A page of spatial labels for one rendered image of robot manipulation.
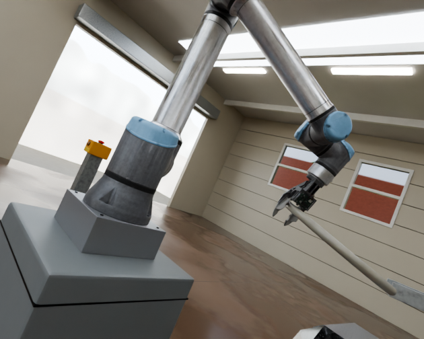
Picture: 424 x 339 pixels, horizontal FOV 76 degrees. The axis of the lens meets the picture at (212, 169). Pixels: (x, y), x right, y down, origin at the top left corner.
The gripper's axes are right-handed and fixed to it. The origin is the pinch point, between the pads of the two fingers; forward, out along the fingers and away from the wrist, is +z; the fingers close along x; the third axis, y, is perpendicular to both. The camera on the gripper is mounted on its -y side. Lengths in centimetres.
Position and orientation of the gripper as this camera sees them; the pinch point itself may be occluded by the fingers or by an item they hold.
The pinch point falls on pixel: (280, 218)
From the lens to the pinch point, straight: 111.8
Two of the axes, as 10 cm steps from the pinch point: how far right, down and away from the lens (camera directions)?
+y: -0.2, 0.9, -10.0
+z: -6.3, 7.7, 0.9
